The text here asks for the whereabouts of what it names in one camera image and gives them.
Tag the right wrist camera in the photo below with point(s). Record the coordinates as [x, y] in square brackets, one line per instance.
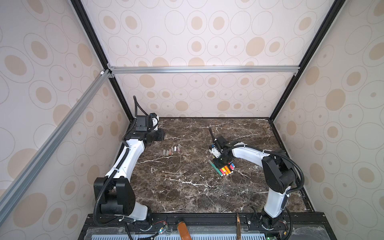
[218, 146]

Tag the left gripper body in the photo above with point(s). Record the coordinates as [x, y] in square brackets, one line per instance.
[155, 135]

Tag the thin wooden stick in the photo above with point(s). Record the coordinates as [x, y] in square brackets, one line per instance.
[238, 227]

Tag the green highlighter pen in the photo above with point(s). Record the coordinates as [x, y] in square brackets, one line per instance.
[215, 168]

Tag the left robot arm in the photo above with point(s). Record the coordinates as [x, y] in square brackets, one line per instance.
[114, 195]

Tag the diagonal aluminium rail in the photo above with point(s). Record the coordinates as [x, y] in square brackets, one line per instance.
[20, 185]

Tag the brown handle tool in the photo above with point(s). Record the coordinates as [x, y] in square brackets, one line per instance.
[183, 231]

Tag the horizontal aluminium rail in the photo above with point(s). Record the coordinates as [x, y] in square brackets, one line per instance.
[205, 70]

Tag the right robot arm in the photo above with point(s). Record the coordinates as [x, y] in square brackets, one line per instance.
[282, 175]

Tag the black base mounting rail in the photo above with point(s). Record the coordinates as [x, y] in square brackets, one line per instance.
[248, 221]

